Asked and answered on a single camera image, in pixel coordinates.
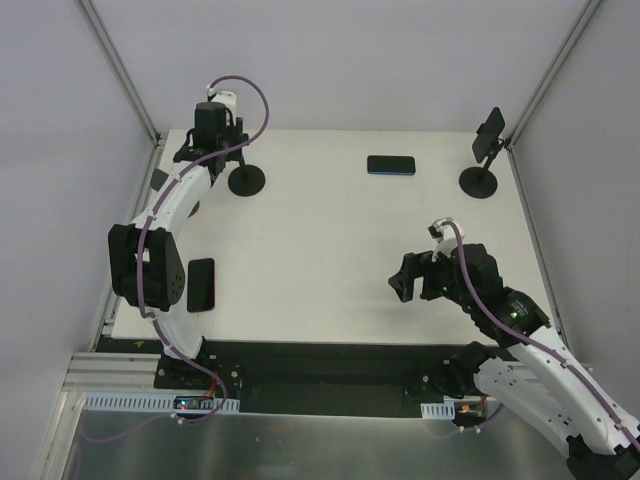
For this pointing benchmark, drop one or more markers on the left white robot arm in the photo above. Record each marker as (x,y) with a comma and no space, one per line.
(145,264)

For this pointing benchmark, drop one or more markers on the aluminium frame post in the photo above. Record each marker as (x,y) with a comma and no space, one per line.
(100,32)
(570,42)

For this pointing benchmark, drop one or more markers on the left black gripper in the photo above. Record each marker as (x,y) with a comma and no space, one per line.
(187,151)

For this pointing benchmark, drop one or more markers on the black phone with red case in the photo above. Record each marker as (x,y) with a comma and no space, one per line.
(201,285)

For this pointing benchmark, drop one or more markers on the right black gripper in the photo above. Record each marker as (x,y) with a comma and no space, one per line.
(427,278)

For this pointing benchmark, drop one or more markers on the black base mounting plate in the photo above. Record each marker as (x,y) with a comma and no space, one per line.
(353,380)

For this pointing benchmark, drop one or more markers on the left white cable duct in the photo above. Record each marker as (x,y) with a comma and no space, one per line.
(159,403)

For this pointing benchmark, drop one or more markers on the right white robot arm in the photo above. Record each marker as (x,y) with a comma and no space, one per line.
(597,437)

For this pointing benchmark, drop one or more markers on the black round base phone stand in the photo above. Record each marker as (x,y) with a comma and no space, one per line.
(478,181)

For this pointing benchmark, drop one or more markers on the right aluminium frame post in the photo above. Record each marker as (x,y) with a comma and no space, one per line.
(570,42)

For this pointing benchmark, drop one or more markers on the black clamp phone stand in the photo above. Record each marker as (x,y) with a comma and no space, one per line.
(246,179)

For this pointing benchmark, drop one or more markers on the blue edged black phone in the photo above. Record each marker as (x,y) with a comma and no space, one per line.
(391,165)

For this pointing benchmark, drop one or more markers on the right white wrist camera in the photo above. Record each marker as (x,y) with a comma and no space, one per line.
(448,235)

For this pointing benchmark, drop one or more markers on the brown base phone stand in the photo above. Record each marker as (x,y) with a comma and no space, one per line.
(158,178)

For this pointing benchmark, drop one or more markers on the right white cable duct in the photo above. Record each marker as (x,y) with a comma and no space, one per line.
(451,409)

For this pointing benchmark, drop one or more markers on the white cable duct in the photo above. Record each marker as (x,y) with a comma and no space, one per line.
(159,403)
(451,409)

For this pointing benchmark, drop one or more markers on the left aluminium frame post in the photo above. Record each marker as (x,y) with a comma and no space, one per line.
(100,32)

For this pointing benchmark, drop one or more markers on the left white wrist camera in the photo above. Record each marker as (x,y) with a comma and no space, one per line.
(227,98)

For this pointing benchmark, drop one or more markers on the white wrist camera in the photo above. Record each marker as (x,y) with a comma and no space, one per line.
(227,98)
(448,235)

